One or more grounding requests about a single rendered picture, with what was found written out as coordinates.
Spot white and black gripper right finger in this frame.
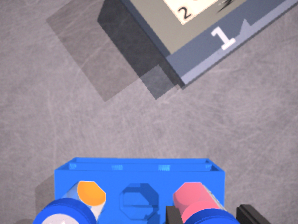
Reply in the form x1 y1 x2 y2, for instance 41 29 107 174
236 204 271 224

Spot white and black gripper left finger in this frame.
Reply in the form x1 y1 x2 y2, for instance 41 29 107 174
165 206 184 224

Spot blue tube rack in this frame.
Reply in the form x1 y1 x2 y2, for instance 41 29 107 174
54 158 225 224

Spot blue-capped tube marked x5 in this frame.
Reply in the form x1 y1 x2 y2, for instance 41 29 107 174
33 181 106 224

